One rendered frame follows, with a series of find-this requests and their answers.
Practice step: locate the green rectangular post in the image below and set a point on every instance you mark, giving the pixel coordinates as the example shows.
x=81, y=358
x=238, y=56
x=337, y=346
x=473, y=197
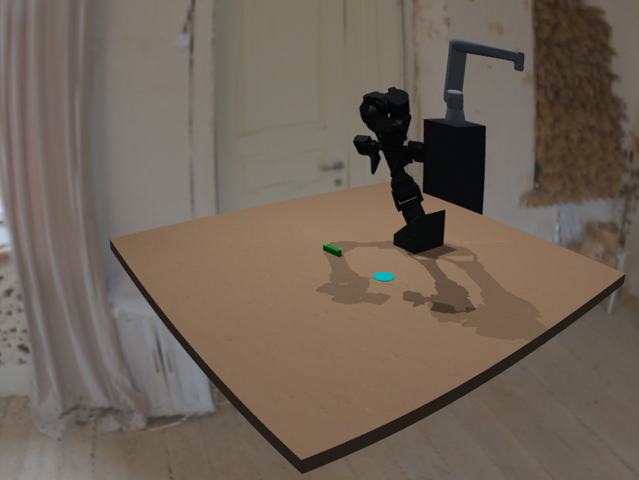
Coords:
x=333, y=250

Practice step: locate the cyan circle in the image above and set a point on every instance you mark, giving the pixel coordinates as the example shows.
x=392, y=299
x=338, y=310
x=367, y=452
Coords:
x=383, y=276

